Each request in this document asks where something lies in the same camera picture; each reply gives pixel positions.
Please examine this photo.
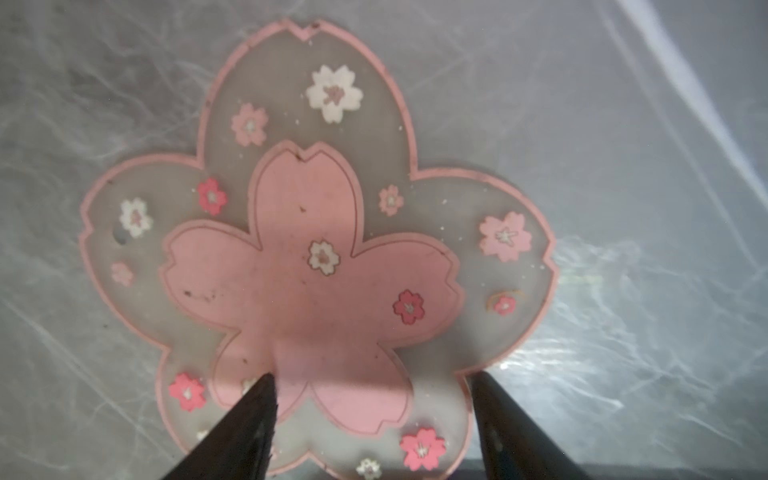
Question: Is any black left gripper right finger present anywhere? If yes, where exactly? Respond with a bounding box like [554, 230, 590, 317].
[470, 371, 590, 480]

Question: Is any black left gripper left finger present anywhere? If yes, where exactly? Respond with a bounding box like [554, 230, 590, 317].
[163, 373, 278, 480]

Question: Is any pink cherry blossom coaster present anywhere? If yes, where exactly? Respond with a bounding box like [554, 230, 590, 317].
[79, 19, 558, 479]

